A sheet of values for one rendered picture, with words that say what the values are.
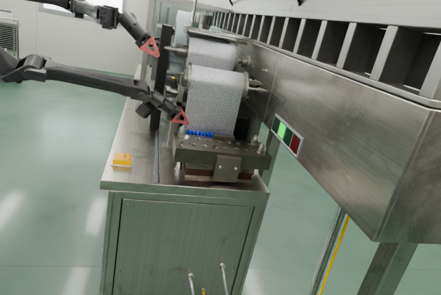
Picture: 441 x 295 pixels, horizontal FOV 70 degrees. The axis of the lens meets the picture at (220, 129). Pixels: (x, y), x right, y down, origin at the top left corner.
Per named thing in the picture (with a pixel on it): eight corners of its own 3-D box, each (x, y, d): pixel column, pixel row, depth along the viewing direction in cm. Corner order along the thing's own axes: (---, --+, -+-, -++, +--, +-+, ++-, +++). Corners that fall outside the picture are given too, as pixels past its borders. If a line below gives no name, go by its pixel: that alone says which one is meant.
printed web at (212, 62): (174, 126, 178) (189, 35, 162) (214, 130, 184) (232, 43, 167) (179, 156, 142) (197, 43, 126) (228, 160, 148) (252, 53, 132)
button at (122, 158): (114, 157, 130) (115, 151, 129) (131, 158, 132) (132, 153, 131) (112, 164, 124) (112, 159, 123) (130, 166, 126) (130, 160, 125)
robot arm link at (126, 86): (23, 66, 104) (30, 50, 112) (22, 80, 108) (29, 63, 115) (150, 94, 123) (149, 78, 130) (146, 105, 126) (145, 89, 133)
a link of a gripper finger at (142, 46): (152, 63, 125) (135, 44, 122) (152, 60, 132) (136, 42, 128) (165, 52, 125) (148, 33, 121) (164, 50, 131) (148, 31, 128)
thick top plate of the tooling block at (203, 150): (171, 145, 136) (173, 132, 134) (257, 154, 145) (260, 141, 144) (173, 161, 121) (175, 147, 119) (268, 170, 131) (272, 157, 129)
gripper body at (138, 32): (138, 46, 122) (124, 31, 119) (139, 44, 132) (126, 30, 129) (150, 35, 122) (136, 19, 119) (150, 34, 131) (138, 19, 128)
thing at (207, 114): (181, 133, 139) (188, 93, 133) (231, 139, 145) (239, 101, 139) (181, 134, 139) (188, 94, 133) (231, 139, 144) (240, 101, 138)
